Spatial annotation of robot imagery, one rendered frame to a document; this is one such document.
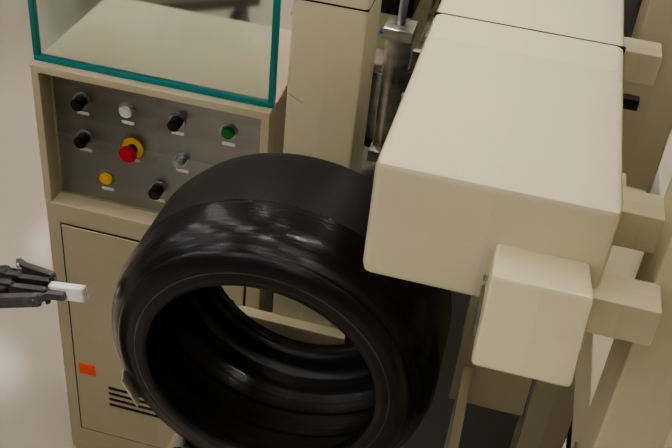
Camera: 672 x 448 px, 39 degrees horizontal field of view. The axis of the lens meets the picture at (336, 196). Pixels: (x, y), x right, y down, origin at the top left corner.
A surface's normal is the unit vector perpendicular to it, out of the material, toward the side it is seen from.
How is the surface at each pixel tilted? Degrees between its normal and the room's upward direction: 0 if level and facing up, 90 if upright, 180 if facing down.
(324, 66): 90
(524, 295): 72
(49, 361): 0
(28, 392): 0
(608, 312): 90
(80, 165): 90
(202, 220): 29
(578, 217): 90
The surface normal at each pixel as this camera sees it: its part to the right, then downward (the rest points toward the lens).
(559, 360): -0.21, 0.28
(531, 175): 0.09, -0.81
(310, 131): -0.25, 0.55
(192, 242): -0.44, -0.22
